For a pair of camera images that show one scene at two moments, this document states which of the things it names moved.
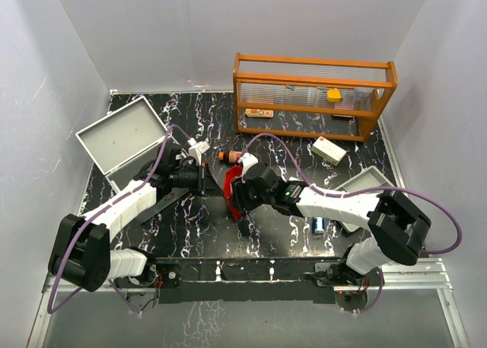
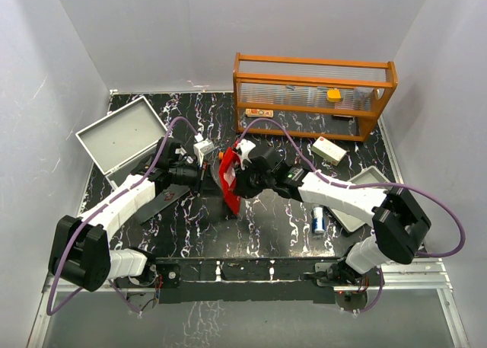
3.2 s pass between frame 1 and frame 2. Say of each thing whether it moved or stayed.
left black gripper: stayed
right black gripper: moved
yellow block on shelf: stayed
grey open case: stayed
